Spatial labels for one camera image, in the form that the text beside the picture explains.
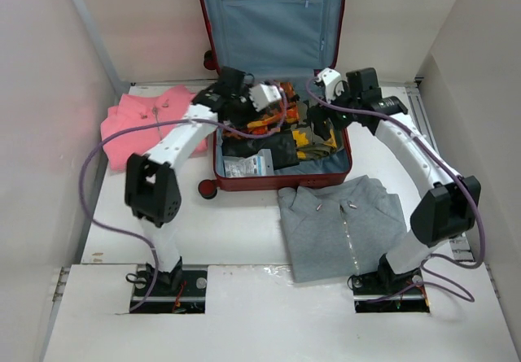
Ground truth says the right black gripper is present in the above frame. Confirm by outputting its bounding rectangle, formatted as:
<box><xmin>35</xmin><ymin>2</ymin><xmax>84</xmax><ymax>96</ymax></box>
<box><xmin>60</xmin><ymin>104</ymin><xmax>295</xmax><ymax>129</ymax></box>
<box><xmin>309</xmin><ymin>81</ymin><xmax>361</xmax><ymax>141</ymax></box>

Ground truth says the green yellow camouflage garment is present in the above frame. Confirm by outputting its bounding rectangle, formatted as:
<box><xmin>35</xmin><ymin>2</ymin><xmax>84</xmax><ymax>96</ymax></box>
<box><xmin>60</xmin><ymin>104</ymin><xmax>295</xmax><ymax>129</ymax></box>
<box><xmin>290</xmin><ymin>100</ymin><xmax>342</xmax><ymax>161</ymax></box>

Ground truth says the orange camouflage garment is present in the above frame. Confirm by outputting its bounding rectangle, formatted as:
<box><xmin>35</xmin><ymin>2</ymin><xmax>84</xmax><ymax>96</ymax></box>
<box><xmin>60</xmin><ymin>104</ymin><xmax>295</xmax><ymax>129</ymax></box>
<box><xmin>225</xmin><ymin>81</ymin><xmax>300</xmax><ymax>137</ymax></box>

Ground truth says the black leather pouch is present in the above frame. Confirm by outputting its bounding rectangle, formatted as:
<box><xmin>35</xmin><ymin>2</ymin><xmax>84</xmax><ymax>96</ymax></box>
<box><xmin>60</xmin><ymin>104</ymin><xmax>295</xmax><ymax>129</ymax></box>
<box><xmin>221</xmin><ymin>132</ymin><xmax>300</xmax><ymax>170</ymax></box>

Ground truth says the white wet wipes packet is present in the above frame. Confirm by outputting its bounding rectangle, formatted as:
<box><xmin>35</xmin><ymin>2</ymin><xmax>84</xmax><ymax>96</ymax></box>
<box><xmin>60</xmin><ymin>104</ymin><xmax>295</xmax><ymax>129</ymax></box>
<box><xmin>223</xmin><ymin>149</ymin><xmax>274</xmax><ymax>178</ymax></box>

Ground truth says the red suitcase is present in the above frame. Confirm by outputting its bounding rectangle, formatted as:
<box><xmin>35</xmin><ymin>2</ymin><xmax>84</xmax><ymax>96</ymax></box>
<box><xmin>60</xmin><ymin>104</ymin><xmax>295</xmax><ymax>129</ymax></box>
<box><xmin>198</xmin><ymin>0</ymin><xmax>352</xmax><ymax>199</ymax></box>

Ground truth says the pink zip hoodie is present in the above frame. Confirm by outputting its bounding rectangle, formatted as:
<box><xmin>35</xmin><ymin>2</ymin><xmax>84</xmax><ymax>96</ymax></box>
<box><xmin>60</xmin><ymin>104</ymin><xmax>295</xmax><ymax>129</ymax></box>
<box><xmin>100</xmin><ymin>85</ymin><xmax>214</xmax><ymax>172</ymax></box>

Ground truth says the grey zip hoodie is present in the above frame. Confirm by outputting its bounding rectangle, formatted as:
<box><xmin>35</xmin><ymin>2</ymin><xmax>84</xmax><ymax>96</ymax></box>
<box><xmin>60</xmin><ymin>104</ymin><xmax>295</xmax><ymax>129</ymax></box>
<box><xmin>278</xmin><ymin>175</ymin><xmax>407</xmax><ymax>283</ymax></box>

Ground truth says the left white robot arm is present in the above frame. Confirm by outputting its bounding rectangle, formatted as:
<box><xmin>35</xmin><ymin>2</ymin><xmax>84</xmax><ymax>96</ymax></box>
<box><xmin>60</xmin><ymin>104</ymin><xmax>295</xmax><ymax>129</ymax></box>
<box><xmin>125</xmin><ymin>67</ymin><xmax>282</xmax><ymax>296</ymax></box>

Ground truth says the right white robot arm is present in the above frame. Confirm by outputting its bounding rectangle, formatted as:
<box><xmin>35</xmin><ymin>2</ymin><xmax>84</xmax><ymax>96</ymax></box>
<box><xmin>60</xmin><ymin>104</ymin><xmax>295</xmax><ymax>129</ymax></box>
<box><xmin>306</xmin><ymin>68</ymin><xmax>486</xmax><ymax>292</ymax></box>

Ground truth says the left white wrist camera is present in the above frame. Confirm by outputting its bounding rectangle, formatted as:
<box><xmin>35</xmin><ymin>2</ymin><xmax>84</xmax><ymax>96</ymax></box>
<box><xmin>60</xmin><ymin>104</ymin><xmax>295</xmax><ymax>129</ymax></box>
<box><xmin>249</xmin><ymin>84</ymin><xmax>282</xmax><ymax>111</ymax></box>

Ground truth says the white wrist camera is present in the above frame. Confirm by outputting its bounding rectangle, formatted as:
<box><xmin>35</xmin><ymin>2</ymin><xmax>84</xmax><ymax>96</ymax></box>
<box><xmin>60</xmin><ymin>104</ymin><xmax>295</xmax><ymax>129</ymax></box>
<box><xmin>249</xmin><ymin>84</ymin><xmax>282</xmax><ymax>111</ymax></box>
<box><xmin>316</xmin><ymin>68</ymin><xmax>344</xmax><ymax>104</ymax></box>

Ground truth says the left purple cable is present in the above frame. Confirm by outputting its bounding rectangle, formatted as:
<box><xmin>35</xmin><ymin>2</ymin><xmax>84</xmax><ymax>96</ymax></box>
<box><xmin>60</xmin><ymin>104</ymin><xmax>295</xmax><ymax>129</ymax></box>
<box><xmin>77</xmin><ymin>80</ymin><xmax>289</xmax><ymax>313</ymax></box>

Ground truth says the purple cable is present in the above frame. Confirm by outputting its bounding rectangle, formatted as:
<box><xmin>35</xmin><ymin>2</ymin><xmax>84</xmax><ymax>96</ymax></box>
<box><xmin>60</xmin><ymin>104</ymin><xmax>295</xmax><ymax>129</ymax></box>
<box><xmin>304</xmin><ymin>76</ymin><xmax>488</xmax><ymax>304</ymax></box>
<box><xmin>77</xmin><ymin>80</ymin><xmax>289</xmax><ymax>313</ymax></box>

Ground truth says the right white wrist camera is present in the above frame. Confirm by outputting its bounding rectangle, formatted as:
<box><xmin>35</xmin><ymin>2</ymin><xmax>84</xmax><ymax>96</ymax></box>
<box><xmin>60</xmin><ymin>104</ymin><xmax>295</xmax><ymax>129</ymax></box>
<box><xmin>316</xmin><ymin>68</ymin><xmax>344</xmax><ymax>104</ymax></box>

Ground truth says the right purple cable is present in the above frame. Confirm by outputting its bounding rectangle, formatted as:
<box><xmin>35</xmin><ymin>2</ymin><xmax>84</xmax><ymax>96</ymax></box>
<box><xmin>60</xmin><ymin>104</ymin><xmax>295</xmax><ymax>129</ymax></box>
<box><xmin>304</xmin><ymin>76</ymin><xmax>488</xmax><ymax>304</ymax></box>

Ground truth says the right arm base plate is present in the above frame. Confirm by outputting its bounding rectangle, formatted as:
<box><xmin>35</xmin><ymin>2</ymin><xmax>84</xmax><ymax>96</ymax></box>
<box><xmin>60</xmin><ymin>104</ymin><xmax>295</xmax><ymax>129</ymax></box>
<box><xmin>347</xmin><ymin>273</ymin><xmax>430</xmax><ymax>313</ymax></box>

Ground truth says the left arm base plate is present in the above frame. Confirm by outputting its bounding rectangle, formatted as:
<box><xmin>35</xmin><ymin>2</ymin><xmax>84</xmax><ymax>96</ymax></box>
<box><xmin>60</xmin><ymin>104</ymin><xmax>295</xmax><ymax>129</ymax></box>
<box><xmin>126</xmin><ymin>266</ymin><xmax>208</xmax><ymax>315</ymax></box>

